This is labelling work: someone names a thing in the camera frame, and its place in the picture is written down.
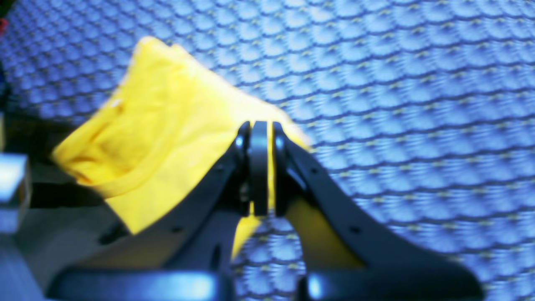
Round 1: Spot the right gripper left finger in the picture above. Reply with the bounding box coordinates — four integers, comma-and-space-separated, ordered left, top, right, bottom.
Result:
46, 121, 269, 301

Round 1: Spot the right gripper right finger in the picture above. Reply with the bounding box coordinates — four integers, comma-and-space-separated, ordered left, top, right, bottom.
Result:
273, 122, 485, 301

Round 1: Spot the yellow T-shirt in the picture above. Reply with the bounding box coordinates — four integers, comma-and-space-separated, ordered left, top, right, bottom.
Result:
51, 36, 364, 268

